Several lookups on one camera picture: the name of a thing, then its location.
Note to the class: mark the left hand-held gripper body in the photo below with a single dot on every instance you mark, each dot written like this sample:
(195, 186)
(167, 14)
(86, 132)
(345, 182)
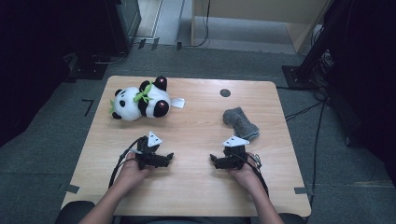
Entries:
(146, 155)

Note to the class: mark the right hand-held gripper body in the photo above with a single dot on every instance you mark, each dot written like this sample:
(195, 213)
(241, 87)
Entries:
(236, 157)

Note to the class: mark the grey sock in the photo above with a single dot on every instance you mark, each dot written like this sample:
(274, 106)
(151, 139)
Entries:
(239, 123)

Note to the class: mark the panda plush toy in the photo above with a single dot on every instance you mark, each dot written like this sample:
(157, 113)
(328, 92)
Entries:
(130, 105)

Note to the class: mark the person's right hand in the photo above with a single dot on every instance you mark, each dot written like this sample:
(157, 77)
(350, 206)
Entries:
(249, 177)

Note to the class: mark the person's left hand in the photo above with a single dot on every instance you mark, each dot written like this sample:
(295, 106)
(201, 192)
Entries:
(130, 174)

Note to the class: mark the person's dark clothing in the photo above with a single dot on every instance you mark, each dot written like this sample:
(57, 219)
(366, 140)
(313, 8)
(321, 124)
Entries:
(186, 221)

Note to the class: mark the round dark table grommet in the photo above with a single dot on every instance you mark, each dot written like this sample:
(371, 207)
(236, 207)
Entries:
(225, 92)

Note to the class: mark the grey tape patch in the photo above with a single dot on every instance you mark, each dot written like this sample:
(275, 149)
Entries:
(300, 190)

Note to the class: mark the person's right leg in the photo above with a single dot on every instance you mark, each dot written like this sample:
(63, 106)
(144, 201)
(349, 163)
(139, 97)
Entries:
(292, 219)

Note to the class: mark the person's leg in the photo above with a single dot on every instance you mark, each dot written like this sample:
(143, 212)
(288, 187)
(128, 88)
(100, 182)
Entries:
(292, 219)
(73, 213)

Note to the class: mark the person's left leg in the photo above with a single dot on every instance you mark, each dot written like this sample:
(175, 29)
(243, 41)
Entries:
(73, 213)

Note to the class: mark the black metal stand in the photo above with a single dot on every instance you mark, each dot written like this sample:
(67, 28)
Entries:
(300, 76)

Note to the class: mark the black cabinet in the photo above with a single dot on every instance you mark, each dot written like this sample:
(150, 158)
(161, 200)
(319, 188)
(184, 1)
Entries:
(124, 21)

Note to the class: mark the dark curtain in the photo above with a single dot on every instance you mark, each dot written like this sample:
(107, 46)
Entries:
(370, 77)
(37, 62)

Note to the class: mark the light wooden cabinet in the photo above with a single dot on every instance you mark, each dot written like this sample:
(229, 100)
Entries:
(249, 9)

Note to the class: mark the black floor base plate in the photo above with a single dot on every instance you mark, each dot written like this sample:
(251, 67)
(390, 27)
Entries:
(88, 70)

